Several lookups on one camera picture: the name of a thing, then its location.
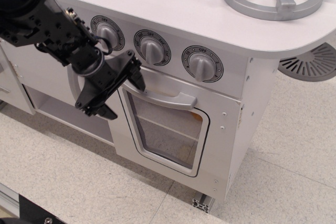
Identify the grey right oven knob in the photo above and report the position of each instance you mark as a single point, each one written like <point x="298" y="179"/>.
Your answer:
<point x="202" y="64"/>

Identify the grey left oven knob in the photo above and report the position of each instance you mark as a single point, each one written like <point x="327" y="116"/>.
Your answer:
<point x="104" y="27"/>

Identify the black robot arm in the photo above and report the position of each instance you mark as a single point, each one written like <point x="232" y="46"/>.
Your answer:
<point x="62" y="34"/>

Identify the grey cupboard door handle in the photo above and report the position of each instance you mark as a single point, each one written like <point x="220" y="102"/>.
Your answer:
<point x="76" y="82"/>

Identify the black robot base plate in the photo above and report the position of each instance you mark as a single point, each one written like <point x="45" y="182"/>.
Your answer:
<point x="32" y="213"/>

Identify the white cupboard door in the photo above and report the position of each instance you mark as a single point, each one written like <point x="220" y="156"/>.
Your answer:
<point x="35" y="82"/>

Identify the grey oven door handle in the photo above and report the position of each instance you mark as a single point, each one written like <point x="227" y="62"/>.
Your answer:
<point x="181" y="101"/>

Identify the grey oven knob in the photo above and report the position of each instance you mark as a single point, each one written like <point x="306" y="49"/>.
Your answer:
<point x="104" y="27"/>
<point x="202" y="64"/>
<point x="152" y="47"/>

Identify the grey floor drain grate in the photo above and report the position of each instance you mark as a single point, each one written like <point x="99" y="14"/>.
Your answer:
<point x="315" y="65"/>

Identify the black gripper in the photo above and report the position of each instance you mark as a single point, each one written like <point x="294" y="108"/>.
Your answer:
<point x="100" y="85"/>

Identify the aluminium rail on floor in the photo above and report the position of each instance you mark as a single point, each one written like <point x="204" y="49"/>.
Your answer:
<point x="9" y="201"/>

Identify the white toy kitchen cabinet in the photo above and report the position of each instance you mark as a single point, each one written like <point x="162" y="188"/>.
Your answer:
<point x="250" y="50"/>

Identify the grey middle oven knob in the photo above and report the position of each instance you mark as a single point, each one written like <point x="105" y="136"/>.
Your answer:
<point x="152" y="47"/>

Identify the white oven door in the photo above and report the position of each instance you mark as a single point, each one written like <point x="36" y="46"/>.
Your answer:
<point x="192" y="147"/>

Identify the aluminium extrusion foot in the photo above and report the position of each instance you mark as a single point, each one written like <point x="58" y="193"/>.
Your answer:
<point x="203" y="202"/>

